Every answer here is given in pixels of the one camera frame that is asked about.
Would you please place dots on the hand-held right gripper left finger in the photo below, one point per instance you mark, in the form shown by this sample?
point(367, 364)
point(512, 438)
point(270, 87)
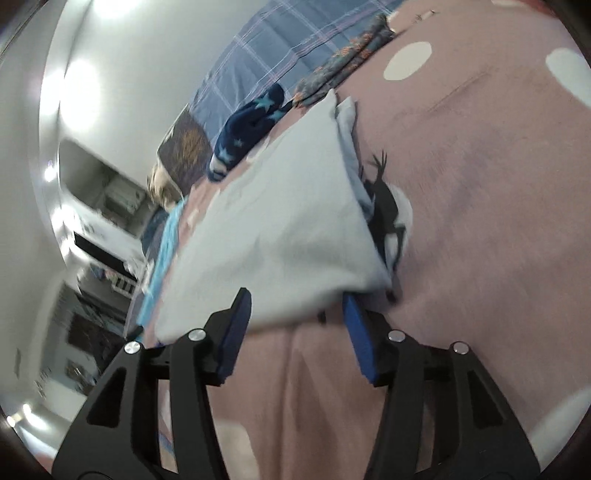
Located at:
point(233, 339)

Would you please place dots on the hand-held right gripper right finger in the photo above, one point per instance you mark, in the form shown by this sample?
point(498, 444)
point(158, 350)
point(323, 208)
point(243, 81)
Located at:
point(360, 339)

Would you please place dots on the white long-sleeve shirt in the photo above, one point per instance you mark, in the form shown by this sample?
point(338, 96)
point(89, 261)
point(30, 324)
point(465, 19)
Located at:
point(277, 221)

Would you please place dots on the beige clothes pile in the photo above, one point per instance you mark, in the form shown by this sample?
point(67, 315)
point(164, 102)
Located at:
point(162, 187)

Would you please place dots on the pink polka dot bed cover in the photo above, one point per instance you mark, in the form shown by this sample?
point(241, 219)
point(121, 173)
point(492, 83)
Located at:
point(461, 184)

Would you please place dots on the dark tree-print pillow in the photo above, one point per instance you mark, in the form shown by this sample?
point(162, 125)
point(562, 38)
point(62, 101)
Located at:
point(187, 143)

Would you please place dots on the navy star-print garment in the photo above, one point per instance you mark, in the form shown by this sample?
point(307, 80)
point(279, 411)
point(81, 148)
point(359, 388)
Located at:
point(244, 129)

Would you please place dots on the grey floral garment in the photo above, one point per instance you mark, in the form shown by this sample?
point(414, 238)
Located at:
point(341, 64)

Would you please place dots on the blue plaid pillow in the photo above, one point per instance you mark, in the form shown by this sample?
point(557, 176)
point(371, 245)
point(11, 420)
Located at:
point(258, 60)

